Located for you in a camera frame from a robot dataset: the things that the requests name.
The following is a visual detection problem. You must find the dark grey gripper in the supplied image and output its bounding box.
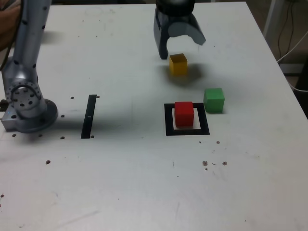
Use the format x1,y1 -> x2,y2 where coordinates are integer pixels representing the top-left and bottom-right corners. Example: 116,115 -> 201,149
153,8 -> 206,60

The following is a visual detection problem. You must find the yellow cube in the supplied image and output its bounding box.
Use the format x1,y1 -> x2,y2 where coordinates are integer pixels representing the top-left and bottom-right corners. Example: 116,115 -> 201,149
169,53 -> 188,77

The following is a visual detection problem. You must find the green cube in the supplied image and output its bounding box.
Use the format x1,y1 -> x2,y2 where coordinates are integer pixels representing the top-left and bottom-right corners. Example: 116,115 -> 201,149
203,88 -> 225,114

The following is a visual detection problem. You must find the red cube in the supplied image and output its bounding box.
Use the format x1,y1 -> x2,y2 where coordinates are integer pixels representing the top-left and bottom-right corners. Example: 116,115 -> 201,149
174,101 -> 195,128

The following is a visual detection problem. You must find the black tape square outline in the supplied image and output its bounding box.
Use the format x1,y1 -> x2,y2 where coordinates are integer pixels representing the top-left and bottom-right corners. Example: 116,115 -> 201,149
164,103 -> 210,136

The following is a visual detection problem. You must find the black tape strip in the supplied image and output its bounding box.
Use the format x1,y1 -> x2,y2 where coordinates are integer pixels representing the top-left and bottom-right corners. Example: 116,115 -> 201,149
80,94 -> 97,140

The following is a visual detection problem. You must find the white metal frame post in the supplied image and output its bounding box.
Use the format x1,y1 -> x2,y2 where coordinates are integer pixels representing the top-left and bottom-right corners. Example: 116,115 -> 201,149
263,0 -> 281,37

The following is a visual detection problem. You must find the black hanging cable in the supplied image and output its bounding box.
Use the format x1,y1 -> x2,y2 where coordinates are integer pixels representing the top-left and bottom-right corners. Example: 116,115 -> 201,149
277,0 -> 296,58

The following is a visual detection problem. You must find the white cable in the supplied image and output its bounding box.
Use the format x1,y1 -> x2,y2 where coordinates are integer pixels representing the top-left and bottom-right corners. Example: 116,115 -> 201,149
278,30 -> 308,92

